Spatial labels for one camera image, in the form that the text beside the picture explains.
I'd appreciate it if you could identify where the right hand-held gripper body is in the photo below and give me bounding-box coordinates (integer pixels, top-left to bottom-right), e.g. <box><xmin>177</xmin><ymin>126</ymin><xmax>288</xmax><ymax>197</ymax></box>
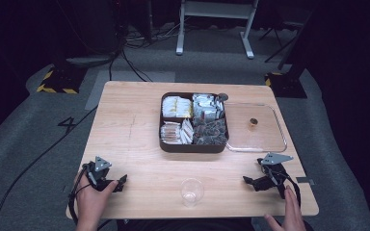
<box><xmin>257</xmin><ymin>152</ymin><xmax>295</xmax><ymax>200</ymax></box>

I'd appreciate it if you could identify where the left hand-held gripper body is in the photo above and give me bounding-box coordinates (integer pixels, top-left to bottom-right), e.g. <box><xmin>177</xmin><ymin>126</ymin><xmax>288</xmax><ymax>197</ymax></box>
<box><xmin>81</xmin><ymin>155</ymin><xmax>120</xmax><ymax>193</ymax></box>

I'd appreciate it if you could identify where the person's left hand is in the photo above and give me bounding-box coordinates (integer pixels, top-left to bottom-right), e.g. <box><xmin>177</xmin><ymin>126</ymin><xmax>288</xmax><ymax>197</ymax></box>
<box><xmin>75</xmin><ymin>172</ymin><xmax>119</xmax><ymax>225</ymax></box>

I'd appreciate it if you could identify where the person's right hand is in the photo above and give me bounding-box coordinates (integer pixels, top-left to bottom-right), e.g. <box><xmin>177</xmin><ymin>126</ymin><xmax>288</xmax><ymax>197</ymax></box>
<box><xmin>263</xmin><ymin>185</ymin><xmax>307</xmax><ymax>231</ymax></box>

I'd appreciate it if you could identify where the grey tape piece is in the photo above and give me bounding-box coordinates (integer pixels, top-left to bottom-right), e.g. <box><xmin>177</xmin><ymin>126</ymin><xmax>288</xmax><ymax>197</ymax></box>
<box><xmin>295</xmin><ymin>176</ymin><xmax>316</xmax><ymax>187</ymax></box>

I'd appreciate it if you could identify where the clear box lid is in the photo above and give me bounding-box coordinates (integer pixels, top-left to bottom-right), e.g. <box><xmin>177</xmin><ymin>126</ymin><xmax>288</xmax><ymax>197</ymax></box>
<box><xmin>224</xmin><ymin>102</ymin><xmax>288</xmax><ymax>154</ymax></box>

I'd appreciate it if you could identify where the clear plastic cup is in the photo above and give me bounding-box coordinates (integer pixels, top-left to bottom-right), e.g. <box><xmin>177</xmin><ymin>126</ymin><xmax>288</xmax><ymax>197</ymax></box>
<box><xmin>179</xmin><ymin>177</ymin><xmax>205</xmax><ymax>208</ymax></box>

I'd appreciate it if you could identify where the pile of dark wrapped sweets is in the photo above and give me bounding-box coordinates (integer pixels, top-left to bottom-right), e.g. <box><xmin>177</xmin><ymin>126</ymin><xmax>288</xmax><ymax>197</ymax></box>
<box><xmin>192</xmin><ymin>117</ymin><xmax>228</xmax><ymax>145</ymax></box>

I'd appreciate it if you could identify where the brown compartment box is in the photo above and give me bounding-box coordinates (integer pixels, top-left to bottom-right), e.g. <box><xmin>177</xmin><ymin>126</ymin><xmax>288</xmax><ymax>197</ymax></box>
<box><xmin>158</xmin><ymin>91</ymin><xmax>230</xmax><ymax>154</ymax></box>

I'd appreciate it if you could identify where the pile of clear white packets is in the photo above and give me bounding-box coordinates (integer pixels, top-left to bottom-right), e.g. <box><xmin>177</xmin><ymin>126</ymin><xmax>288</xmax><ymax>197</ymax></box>
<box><xmin>160</xmin><ymin>118</ymin><xmax>195</xmax><ymax>145</ymax></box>

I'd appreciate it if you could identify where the person's dark clothing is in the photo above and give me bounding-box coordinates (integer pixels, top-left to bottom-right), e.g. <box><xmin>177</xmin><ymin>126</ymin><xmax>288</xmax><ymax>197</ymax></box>
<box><xmin>117</xmin><ymin>218</ymin><xmax>254</xmax><ymax>231</ymax></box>

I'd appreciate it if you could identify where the pile of silver packets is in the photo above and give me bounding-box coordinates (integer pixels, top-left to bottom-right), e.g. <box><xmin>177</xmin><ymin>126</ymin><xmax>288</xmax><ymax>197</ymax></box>
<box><xmin>192</xmin><ymin>92</ymin><xmax>225</xmax><ymax>123</ymax></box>

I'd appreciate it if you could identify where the pile of white yellow packets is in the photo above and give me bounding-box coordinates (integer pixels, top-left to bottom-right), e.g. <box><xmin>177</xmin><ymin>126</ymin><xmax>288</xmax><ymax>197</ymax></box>
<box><xmin>161</xmin><ymin>95</ymin><xmax>194</xmax><ymax>119</ymax></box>

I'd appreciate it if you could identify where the black stand yellow striped base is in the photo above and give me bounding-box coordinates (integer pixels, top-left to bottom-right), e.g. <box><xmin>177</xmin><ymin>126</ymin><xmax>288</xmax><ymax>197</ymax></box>
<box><xmin>36</xmin><ymin>47</ymin><xmax>89</xmax><ymax>95</ymax></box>
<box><xmin>264</xmin><ymin>9</ymin><xmax>316</xmax><ymax>99</ymax></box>

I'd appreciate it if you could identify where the grey floor mat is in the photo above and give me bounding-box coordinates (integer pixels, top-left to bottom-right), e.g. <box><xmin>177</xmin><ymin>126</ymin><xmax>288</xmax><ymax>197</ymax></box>
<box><xmin>84</xmin><ymin>69</ymin><xmax>176</xmax><ymax>112</ymax></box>

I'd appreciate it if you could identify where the black tripod stand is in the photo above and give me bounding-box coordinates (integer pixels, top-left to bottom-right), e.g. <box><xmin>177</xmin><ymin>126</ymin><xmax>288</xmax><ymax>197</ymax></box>
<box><xmin>257</xmin><ymin>18</ymin><xmax>304</xmax><ymax>64</ymax></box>

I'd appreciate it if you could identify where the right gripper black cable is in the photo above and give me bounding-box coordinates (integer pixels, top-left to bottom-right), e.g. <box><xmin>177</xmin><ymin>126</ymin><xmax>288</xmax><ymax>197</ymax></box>
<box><xmin>277</xmin><ymin>169</ymin><xmax>303</xmax><ymax>208</ymax></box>

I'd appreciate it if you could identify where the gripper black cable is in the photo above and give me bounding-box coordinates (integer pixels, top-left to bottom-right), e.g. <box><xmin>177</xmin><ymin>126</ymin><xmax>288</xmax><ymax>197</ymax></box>
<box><xmin>67</xmin><ymin>165</ymin><xmax>90</xmax><ymax>225</ymax></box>
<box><xmin>277</xmin><ymin>169</ymin><xmax>303</xmax><ymax>208</ymax></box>

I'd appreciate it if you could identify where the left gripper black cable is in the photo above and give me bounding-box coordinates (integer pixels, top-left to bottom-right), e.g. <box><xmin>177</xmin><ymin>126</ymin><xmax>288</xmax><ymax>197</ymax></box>
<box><xmin>67</xmin><ymin>165</ymin><xmax>90</xmax><ymax>225</ymax></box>

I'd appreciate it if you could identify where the long black floor cable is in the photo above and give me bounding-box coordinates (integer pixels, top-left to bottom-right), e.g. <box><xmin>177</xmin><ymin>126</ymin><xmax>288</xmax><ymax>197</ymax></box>
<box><xmin>0</xmin><ymin>105</ymin><xmax>98</xmax><ymax>231</ymax></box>

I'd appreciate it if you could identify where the white desk frame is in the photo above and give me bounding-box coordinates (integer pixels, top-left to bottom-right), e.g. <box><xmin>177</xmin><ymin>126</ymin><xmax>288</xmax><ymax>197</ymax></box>
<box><xmin>175</xmin><ymin>0</ymin><xmax>260</xmax><ymax>60</ymax></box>

